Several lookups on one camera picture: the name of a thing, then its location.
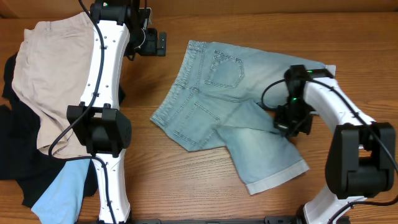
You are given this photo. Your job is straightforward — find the light blue denim shorts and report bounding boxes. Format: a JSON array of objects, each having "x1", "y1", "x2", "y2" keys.
[{"x1": 151, "y1": 40, "x2": 325, "y2": 194}]

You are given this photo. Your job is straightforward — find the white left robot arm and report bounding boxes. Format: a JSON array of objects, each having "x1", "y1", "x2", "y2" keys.
[{"x1": 67, "y1": 0, "x2": 167, "y2": 223}]

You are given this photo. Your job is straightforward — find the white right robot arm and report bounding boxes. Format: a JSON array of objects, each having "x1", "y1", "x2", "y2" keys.
[{"x1": 265, "y1": 65, "x2": 397, "y2": 224}]

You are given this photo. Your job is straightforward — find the beige khaki shorts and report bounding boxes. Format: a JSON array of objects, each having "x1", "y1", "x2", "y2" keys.
[{"x1": 12, "y1": 12, "x2": 94, "y2": 158}]

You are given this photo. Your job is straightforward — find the black garment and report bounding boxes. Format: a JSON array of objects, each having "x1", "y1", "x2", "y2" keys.
[{"x1": 0, "y1": 52, "x2": 127, "y2": 208}]

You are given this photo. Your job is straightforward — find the light blue shirt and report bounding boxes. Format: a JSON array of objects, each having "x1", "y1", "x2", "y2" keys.
[{"x1": 31, "y1": 159, "x2": 96, "y2": 224}]

